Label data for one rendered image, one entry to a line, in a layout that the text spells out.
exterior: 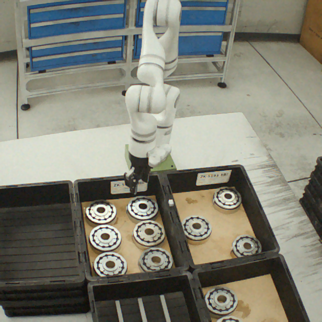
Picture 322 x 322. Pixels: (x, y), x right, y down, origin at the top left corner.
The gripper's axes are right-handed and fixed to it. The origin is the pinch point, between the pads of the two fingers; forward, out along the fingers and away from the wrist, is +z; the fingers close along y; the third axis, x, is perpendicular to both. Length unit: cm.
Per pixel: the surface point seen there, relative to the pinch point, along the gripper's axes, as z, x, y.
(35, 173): 30, -53, -2
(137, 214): 14.4, 0.2, 0.3
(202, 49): 62, -77, -199
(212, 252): 17.3, 27.6, -3.0
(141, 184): 10.8, -4.7, -9.0
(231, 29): 41, -60, -212
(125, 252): 17.3, 5.0, 13.4
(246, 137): 30, 8, -79
